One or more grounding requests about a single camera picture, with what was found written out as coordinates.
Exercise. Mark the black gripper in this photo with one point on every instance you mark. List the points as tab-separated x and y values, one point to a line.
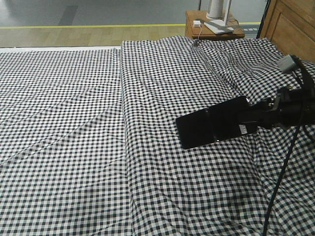
290	108

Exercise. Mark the black smartphone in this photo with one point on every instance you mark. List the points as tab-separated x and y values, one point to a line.
216	123

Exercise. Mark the wooden headboard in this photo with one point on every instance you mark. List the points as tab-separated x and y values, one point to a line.
290	25

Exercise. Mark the white charger adapter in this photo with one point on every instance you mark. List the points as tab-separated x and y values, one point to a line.
196	24

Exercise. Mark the black white checkered bedsheet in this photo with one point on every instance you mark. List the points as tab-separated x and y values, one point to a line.
89	144

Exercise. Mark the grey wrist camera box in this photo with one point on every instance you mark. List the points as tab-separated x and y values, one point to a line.
288	64

